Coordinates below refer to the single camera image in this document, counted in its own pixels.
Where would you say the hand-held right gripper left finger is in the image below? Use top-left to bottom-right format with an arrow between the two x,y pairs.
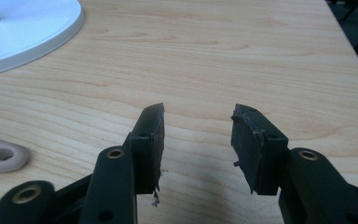
122,103 -> 166,208

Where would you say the white round lamp base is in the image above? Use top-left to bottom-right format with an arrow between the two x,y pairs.
0,0 -> 86,78

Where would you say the beige ring-shaped object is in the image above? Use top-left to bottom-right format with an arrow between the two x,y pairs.
0,135 -> 30,174

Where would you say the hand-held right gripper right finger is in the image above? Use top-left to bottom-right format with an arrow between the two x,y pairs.
230,104 -> 290,196

